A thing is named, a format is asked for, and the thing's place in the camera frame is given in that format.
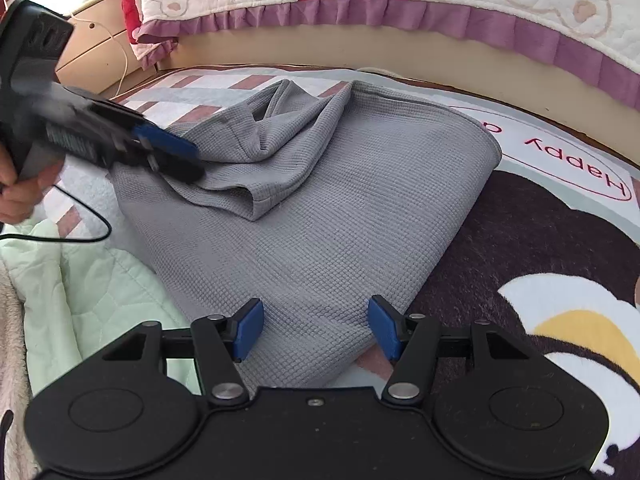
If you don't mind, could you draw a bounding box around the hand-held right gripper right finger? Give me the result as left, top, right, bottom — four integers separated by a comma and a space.
367, 295, 531, 402

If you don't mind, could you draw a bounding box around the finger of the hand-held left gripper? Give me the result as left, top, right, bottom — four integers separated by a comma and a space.
132, 124, 207, 184

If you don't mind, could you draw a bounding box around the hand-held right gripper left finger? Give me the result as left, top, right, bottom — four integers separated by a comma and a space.
102, 297, 265, 404

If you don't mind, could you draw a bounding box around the grey waffle-knit t-shirt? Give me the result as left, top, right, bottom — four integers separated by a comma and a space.
109, 79, 503, 389

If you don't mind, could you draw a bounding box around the person's left hand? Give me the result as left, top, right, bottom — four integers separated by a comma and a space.
0, 152, 64, 226

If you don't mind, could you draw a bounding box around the beige wooden nightstand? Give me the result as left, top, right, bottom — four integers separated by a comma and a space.
54, 0, 168, 97

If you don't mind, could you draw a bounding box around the light green quilt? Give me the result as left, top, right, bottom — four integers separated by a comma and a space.
0, 224, 201, 401

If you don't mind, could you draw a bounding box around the striped printed bed blanket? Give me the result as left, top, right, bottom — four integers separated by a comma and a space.
42, 64, 640, 477

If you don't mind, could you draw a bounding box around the pink fluffy blanket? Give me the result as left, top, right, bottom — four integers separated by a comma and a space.
0, 256, 41, 480

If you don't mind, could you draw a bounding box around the beige padded headboard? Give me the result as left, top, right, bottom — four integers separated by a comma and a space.
155, 24, 640, 166

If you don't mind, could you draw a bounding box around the thin white cable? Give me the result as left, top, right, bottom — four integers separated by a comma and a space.
74, 14, 128, 97

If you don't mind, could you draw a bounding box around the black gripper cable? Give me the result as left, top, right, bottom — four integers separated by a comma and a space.
0, 185, 113, 244

